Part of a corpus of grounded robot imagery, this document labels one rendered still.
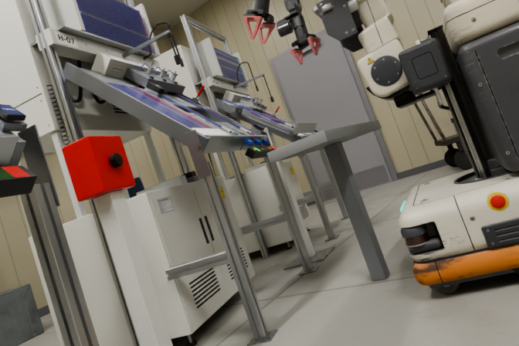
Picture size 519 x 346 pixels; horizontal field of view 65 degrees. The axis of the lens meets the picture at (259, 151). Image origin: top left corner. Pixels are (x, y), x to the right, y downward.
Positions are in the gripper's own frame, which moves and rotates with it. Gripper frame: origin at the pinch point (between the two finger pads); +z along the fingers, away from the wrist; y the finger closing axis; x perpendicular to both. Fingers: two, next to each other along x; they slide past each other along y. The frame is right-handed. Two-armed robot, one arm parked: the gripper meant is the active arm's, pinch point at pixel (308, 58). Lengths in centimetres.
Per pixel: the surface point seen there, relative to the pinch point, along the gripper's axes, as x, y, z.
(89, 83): -82, -43, -5
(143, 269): -92, -1, 69
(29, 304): -84, -249, 86
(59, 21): -84, -61, -41
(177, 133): -63, -17, 26
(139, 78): -54, -57, -13
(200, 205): -39, -53, 52
